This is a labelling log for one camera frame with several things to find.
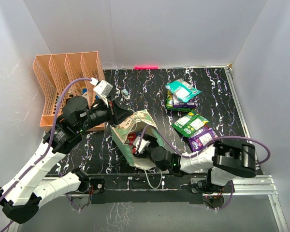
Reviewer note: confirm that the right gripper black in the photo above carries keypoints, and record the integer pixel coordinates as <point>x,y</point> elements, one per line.
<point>144,153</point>

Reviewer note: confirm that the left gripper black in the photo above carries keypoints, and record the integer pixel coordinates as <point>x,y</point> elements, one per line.
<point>116,113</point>

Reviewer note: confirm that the small red snack packet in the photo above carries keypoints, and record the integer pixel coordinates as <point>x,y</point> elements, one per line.
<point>131,138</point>

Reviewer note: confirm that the green illustrated paper bag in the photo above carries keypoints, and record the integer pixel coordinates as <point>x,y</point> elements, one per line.
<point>142,124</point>

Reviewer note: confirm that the orange green Fox's bag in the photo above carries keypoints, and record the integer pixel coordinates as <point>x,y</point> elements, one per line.
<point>190,123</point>

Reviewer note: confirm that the green Fox's candy bag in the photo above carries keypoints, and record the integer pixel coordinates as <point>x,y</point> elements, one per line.
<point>179,109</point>

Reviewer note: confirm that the purple Fox's candy bag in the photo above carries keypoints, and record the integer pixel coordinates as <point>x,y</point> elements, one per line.
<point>177,103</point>

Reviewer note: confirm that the teal white candy bag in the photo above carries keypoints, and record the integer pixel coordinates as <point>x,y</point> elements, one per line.
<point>182,90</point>

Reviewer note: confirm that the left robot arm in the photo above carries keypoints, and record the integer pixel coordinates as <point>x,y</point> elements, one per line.
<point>22,197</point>

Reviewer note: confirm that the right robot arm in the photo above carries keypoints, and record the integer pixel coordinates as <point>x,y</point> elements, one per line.
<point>223,160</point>

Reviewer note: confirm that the white lotion bottle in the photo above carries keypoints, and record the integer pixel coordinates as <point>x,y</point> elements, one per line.
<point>85,93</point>

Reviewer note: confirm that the pink tape strip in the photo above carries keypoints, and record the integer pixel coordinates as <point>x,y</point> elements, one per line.
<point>145,67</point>

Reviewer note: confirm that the orange plastic file organizer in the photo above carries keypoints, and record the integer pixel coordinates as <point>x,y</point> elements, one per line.
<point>55,71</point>

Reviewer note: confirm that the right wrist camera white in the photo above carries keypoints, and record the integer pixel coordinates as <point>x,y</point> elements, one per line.
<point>139,145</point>

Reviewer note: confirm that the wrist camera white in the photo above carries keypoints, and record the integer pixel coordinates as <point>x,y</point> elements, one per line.
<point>102,89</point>
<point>139,145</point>

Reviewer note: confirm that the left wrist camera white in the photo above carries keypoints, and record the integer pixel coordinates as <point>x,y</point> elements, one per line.
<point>102,89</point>

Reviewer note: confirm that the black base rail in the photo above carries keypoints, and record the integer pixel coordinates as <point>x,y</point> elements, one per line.
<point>135,188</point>

